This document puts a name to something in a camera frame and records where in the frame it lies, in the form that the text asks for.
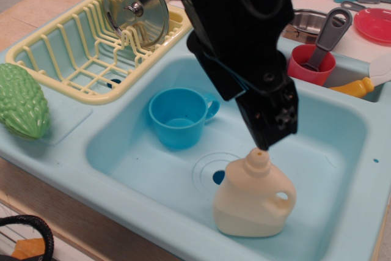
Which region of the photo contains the yellow drying rack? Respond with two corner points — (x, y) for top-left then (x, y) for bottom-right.
(5, 0), (192, 105)

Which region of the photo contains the small steel pot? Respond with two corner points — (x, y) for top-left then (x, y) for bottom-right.
(281, 9), (345, 44)

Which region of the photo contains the grey spatula in cup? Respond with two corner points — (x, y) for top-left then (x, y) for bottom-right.
(301, 8), (353, 72)

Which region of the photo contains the steel pot lid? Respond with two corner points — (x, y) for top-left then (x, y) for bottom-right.
(101, 0), (169, 48)

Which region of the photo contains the orange paper piece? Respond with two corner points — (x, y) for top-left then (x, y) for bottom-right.
(11, 238), (45, 260)

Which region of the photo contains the red cup in holder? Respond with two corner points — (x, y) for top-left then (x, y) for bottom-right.
(288, 44), (336, 86)

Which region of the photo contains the blue cup in sink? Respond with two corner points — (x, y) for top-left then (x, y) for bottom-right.
(148, 87), (220, 149)

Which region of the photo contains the red plate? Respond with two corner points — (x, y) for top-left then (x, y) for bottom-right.
(354, 8), (390, 43)

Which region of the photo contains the cream detergent bottle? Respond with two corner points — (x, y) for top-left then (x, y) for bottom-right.
(213, 148), (296, 237)

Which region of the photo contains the black cable loop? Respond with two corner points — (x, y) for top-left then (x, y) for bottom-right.
(0, 215), (55, 259)

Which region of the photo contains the white utensil at edge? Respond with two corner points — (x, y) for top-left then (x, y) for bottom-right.
(368, 53), (391, 87)

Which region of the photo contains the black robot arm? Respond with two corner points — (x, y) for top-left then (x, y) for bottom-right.
(179, 0), (298, 150)

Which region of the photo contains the light blue toy sink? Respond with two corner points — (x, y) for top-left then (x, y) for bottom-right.
(1, 39), (390, 260)

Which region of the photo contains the green bitter gourd toy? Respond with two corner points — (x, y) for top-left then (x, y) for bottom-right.
(1, 63), (50, 139)

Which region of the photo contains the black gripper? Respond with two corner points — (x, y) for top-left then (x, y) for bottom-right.
(182, 0), (298, 150)

